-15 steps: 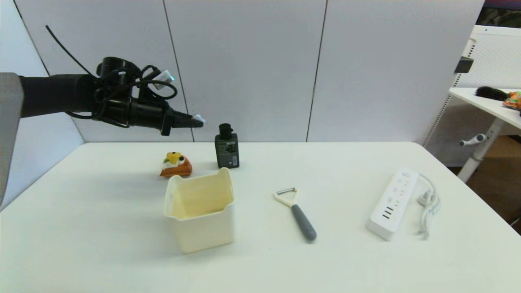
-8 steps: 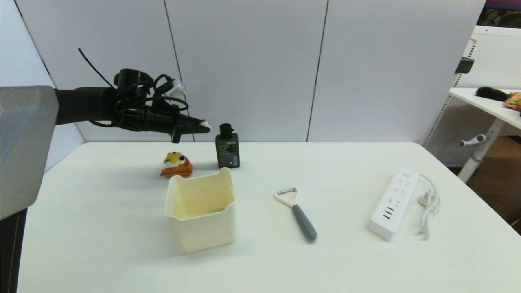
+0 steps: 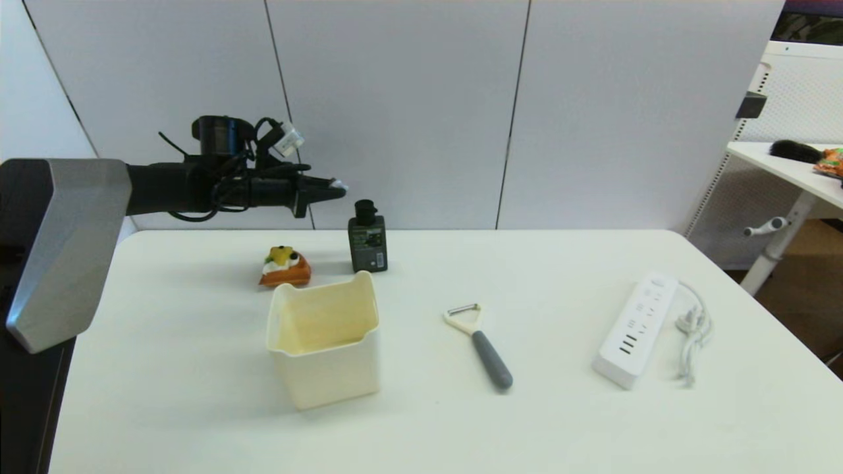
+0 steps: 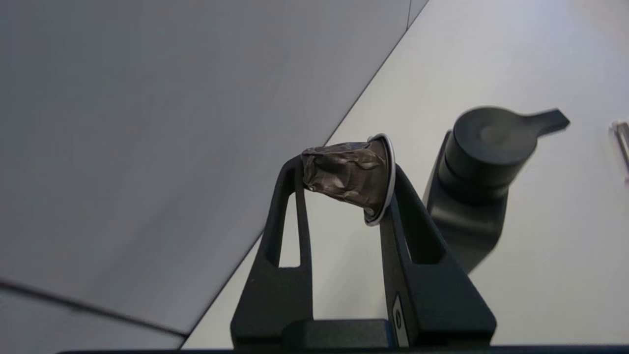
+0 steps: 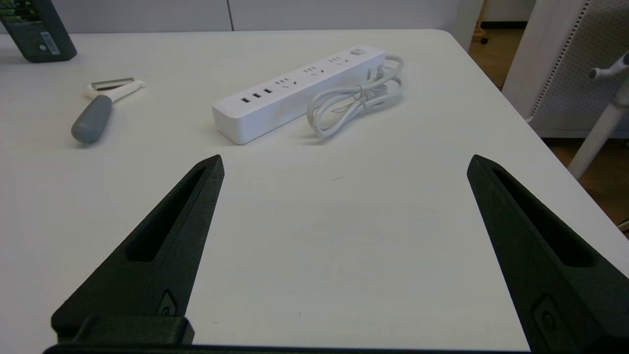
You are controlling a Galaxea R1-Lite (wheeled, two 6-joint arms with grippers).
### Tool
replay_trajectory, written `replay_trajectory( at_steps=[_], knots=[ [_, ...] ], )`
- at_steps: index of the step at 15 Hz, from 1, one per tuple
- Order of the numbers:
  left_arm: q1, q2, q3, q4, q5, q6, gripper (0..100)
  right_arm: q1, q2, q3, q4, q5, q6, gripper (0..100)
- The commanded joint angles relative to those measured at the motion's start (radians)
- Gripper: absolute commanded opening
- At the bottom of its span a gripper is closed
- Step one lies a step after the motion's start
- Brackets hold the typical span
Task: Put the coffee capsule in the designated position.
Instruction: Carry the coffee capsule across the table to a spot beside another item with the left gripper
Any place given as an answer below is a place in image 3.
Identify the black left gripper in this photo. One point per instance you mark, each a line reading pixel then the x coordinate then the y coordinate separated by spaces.
pixel 276 191

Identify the white power strip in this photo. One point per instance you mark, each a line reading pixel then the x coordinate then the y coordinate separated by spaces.
pixel 633 329

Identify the dark bottle with black cap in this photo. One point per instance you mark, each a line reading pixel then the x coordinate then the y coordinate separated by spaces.
pixel 367 247

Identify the orange toy cake slice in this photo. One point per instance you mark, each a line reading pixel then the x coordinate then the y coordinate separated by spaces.
pixel 287 271

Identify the black furry brush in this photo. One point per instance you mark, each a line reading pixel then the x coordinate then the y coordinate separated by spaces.
pixel 793 151

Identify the dark background screen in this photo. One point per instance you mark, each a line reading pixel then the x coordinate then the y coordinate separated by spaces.
pixel 810 23

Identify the small black box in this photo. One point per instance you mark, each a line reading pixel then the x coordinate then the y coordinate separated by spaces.
pixel 750 105

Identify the cream plastic storage bin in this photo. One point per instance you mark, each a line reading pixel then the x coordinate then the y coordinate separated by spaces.
pixel 329 368

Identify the white pegboard panel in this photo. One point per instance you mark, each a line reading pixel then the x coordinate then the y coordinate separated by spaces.
pixel 800 99

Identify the white side table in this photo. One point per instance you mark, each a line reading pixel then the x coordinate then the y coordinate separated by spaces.
pixel 790 171

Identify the orange snack packet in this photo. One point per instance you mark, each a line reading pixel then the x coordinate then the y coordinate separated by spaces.
pixel 831 163

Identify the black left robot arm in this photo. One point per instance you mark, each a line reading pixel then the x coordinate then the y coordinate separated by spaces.
pixel 72 250

